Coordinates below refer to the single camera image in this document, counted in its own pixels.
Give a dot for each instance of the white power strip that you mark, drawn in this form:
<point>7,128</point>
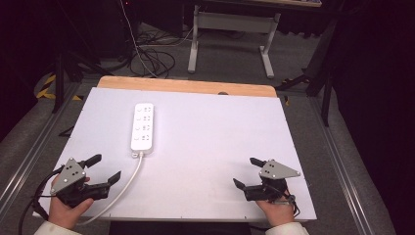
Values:
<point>142,129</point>

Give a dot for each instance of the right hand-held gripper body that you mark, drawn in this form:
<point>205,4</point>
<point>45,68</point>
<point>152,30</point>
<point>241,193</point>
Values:
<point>275,171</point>

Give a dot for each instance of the wooden table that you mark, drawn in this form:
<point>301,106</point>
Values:
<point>182,85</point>

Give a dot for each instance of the white board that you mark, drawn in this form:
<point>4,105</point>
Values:
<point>202,147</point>

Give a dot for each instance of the aluminium floor rail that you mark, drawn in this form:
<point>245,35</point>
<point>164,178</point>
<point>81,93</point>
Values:
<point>342,176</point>
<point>29,160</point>

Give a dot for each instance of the black tripod stand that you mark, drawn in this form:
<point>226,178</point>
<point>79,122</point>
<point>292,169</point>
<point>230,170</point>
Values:
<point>60,75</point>

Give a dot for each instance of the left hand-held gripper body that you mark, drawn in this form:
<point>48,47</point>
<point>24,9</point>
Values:
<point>68,174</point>

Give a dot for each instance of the person's right hand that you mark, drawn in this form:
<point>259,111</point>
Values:
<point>279,212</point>

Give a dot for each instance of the person's left hand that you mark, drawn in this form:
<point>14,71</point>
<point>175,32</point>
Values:
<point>65,213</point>

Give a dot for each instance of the white metal desk frame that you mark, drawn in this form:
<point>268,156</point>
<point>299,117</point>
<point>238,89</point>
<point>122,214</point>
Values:
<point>233,23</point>

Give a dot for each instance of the black metal stand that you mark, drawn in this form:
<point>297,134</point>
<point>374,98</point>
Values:
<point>326,94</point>

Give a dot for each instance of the yellow black hazard tape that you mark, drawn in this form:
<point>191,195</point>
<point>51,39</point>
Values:
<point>45,89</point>

